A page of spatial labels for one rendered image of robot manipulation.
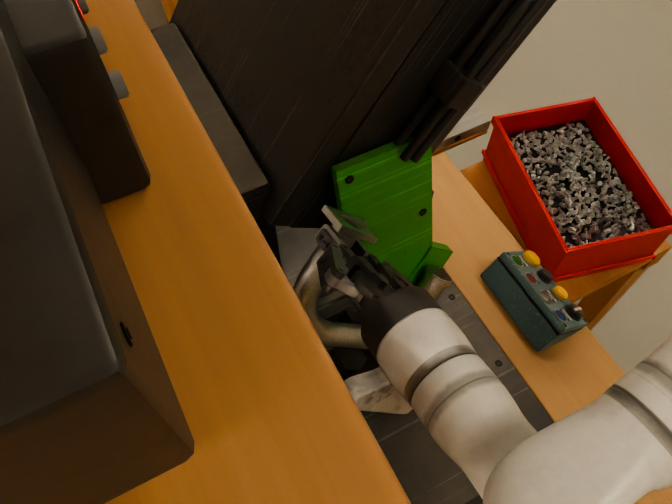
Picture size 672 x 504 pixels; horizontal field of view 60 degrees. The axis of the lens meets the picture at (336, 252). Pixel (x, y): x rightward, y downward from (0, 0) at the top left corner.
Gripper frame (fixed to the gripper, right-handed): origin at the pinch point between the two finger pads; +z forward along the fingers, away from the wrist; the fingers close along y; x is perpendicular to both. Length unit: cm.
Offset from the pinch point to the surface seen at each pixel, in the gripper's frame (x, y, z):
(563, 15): -76, -188, 158
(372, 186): -6.4, -1.4, 2.9
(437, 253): -2.2, -17.4, 2.7
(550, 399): 7.0, -42.0, -10.9
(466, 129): -16.1, -21.5, 15.1
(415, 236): -3.1, -12.2, 3.0
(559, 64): -56, -177, 133
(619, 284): -8, -81, 9
